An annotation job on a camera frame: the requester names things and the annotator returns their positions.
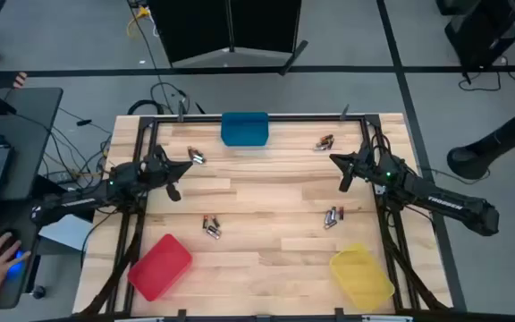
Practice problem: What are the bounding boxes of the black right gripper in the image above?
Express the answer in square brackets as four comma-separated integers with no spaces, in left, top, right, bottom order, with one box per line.
[329,140,382,193]

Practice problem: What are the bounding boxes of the tangled black cables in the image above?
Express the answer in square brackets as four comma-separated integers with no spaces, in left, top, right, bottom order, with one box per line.
[45,106,115,189]

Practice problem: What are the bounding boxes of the red plastic bin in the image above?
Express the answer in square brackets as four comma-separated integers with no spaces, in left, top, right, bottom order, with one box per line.
[126,233,194,302]

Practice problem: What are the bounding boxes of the yellow floor cable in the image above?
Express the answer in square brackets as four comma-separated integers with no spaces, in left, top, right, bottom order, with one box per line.
[125,5,152,39]

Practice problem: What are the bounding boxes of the black pole stand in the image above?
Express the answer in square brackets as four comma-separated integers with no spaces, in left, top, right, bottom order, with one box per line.
[446,97,515,181]

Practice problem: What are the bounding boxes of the black computer mouse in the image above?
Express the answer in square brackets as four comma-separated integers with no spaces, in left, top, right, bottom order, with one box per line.
[0,230,24,276]

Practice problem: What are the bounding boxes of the black folding partition screen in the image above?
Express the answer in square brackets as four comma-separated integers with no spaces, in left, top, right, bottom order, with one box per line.
[147,0,309,76]

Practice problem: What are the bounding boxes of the black side desk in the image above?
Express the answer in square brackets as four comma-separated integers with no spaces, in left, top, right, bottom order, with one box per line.
[0,87,64,310]

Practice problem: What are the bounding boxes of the white sheet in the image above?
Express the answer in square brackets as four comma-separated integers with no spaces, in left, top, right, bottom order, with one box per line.
[38,208,94,252]

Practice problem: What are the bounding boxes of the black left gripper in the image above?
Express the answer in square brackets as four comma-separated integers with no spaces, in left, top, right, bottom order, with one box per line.
[139,144,194,203]

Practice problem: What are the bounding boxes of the black coiled floor cable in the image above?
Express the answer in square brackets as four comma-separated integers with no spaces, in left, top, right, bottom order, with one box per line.
[126,81,192,116]

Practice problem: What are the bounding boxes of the large black equipment case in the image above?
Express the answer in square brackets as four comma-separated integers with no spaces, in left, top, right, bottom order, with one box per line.
[443,0,515,71]

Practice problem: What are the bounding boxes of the blue plastic bin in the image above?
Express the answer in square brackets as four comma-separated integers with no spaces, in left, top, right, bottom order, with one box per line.
[220,111,270,148]

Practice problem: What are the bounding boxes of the yellow plastic bin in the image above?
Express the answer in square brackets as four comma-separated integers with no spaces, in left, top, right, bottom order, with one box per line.
[328,242,396,312]

